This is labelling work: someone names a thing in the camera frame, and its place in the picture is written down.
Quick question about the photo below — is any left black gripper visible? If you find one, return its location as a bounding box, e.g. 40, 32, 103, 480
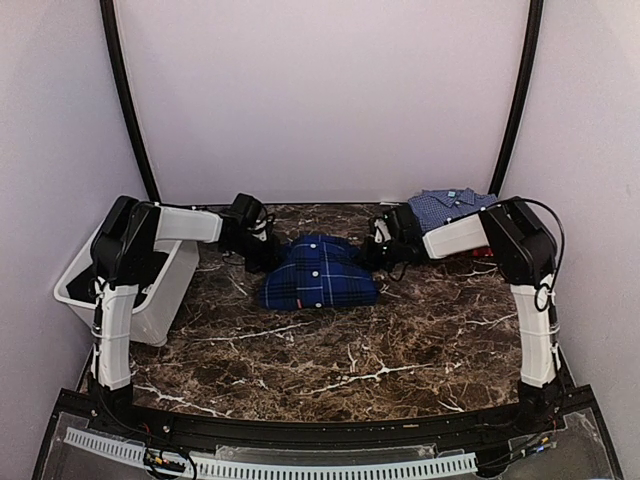
227, 231, 288, 274

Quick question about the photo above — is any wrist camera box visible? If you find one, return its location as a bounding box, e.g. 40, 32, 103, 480
226, 193, 275, 240
369, 203, 422, 244

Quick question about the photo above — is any white plastic bin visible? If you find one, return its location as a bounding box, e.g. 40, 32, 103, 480
54, 220, 200, 346

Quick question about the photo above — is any dark blue plaid shirt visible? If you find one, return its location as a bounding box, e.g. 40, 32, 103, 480
259, 235, 379, 311

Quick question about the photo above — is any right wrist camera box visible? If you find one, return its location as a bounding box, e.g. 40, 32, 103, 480
369, 203, 422, 244

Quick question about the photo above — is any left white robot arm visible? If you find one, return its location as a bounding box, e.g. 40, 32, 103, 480
90, 194, 282, 392

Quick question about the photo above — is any black front rail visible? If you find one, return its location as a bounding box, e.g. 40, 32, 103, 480
54, 386, 595, 452

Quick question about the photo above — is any black frame post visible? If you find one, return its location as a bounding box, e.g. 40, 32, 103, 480
99, 0, 161, 202
488, 0, 544, 196

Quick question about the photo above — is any light blue checked folded shirt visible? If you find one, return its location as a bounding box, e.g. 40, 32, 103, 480
408, 188, 498, 233

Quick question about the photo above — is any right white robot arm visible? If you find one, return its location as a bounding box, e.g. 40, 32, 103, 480
358, 196, 566, 390

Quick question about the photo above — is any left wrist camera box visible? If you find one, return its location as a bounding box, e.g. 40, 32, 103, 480
226, 193, 275, 240

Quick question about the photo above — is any left black frame post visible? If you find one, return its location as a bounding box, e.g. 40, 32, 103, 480
99, 0, 161, 202

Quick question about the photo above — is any white slotted cable duct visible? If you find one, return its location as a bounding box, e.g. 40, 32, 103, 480
64, 427, 477, 479

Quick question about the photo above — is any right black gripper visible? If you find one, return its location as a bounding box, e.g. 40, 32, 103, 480
350, 236, 404, 273

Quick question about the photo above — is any red black folded shirt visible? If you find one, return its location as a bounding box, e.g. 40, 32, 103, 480
471, 247, 494, 258

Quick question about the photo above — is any right black frame post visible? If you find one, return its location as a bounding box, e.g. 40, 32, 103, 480
488, 0, 544, 196

